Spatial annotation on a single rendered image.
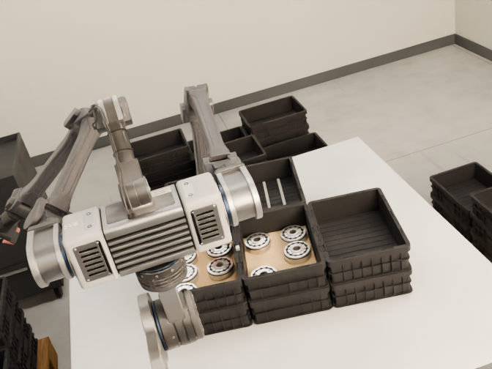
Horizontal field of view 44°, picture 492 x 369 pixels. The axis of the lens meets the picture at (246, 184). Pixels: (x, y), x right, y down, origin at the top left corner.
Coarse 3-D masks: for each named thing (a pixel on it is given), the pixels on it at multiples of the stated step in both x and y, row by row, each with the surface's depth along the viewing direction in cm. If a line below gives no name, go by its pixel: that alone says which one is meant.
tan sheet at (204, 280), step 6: (198, 252) 246; (204, 252) 246; (198, 258) 243; (204, 258) 242; (234, 258) 238; (198, 264) 239; (204, 264) 239; (204, 270) 236; (204, 276) 233; (234, 276) 229; (198, 282) 230; (204, 282) 230; (210, 282) 229; (216, 282) 228; (222, 282) 228
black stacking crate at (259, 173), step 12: (252, 168) 278; (264, 168) 279; (276, 168) 279; (288, 168) 280; (264, 180) 282; (276, 180) 282; (288, 180) 280; (264, 192) 276; (276, 192) 273; (288, 192) 272; (264, 204) 267; (276, 204) 265
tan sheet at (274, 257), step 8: (272, 232) 248; (272, 240) 243; (280, 240) 242; (272, 248) 239; (280, 248) 238; (312, 248) 234; (248, 256) 238; (256, 256) 237; (264, 256) 236; (272, 256) 235; (280, 256) 234; (312, 256) 230; (248, 264) 233; (256, 264) 232; (264, 264) 232; (272, 264) 231; (280, 264) 230; (288, 264) 229; (296, 264) 228; (304, 264) 227; (248, 272) 229
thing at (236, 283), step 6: (234, 228) 238; (234, 234) 235; (234, 240) 231; (234, 246) 228; (234, 252) 225; (240, 270) 216; (240, 276) 213; (228, 282) 211; (234, 282) 211; (240, 282) 211; (192, 288) 212; (198, 288) 211; (204, 288) 211; (210, 288) 211; (216, 288) 211; (222, 288) 212; (228, 288) 212; (198, 294) 212
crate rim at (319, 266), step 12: (300, 204) 243; (312, 228) 228; (240, 240) 231; (240, 252) 224; (240, 264) 218; (312, 264) 211; (324, 264) 211; (252, 276) 212; (264, 276) 210; (276, 276) 211; (288, 276) 211
